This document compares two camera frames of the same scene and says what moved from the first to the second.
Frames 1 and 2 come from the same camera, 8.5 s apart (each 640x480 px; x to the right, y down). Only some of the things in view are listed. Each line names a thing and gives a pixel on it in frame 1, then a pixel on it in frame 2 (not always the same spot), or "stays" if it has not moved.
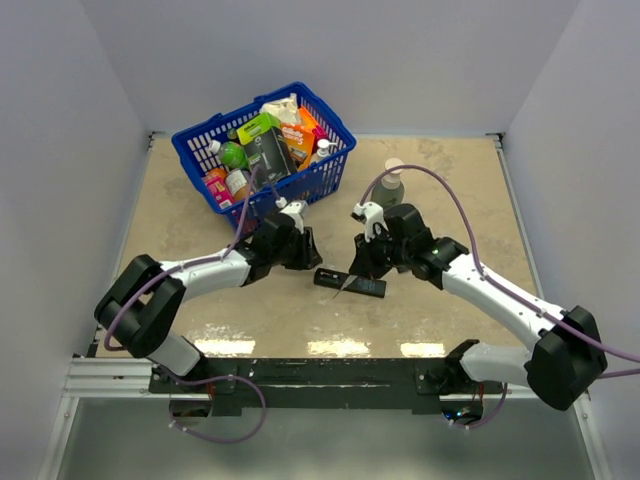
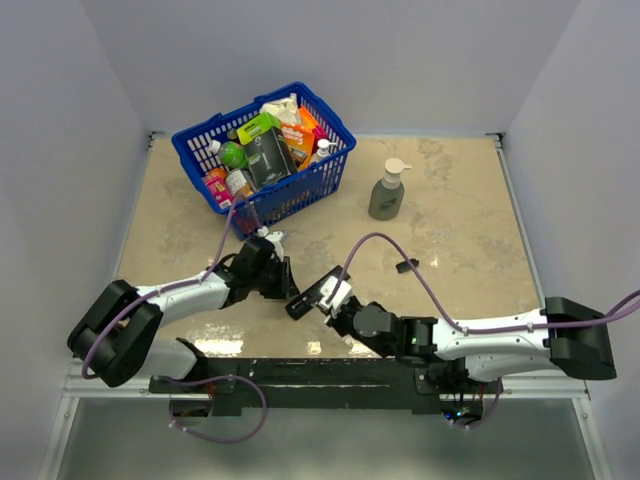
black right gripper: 365,264 -> 335,321
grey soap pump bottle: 389,188 stays
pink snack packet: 217,184 stays
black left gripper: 308,256 -> 286,287
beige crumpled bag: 285,110 stays
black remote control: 362,285 -> 310,298
